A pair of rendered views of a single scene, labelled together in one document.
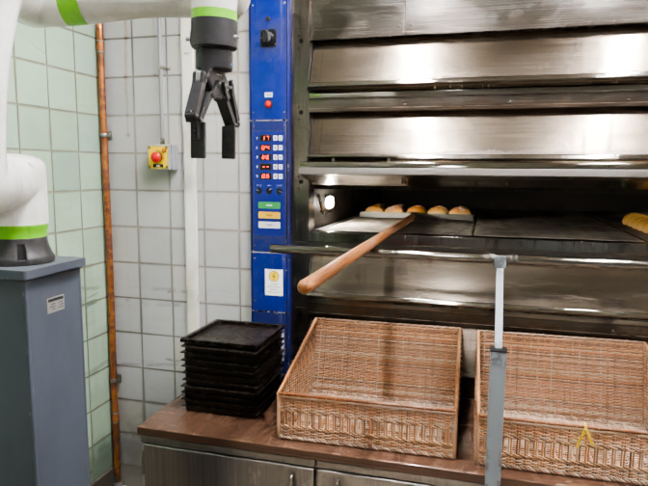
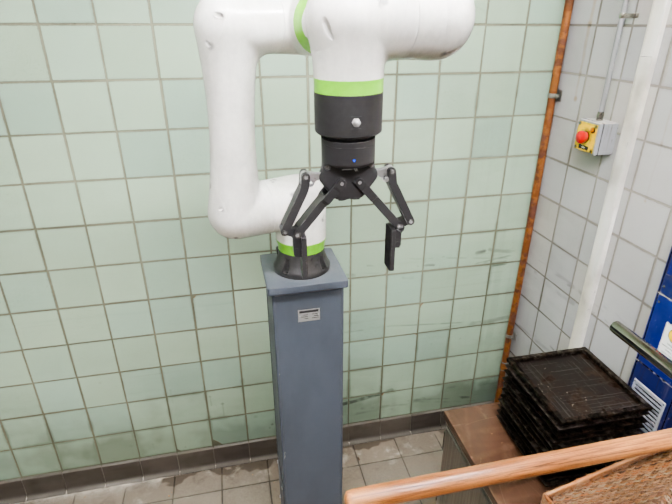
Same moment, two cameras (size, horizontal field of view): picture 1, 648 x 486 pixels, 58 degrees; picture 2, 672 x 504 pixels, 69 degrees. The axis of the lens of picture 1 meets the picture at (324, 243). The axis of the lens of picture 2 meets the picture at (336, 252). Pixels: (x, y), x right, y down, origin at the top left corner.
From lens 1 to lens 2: 1.03 m
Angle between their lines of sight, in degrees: 62
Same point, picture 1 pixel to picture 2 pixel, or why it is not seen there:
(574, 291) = not seen: outside the picture
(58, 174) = (480, 140)
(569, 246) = not seen: outside the picture
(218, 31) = (325, 117)
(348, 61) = not seen: outside the picture
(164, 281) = (567, 272)
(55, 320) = (307, 327)
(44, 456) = (290, 419)
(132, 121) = (583, 82)
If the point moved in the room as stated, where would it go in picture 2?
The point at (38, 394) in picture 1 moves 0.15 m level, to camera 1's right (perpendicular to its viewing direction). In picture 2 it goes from (284, 378) to (307, 413)
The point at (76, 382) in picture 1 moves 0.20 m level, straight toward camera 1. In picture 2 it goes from (331, 376) to (281, 416)
